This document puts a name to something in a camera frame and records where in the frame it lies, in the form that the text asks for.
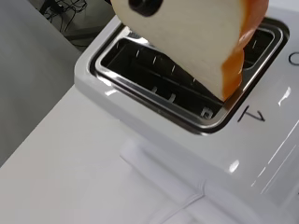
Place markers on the toy bread slice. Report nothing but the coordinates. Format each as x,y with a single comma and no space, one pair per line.
187,40

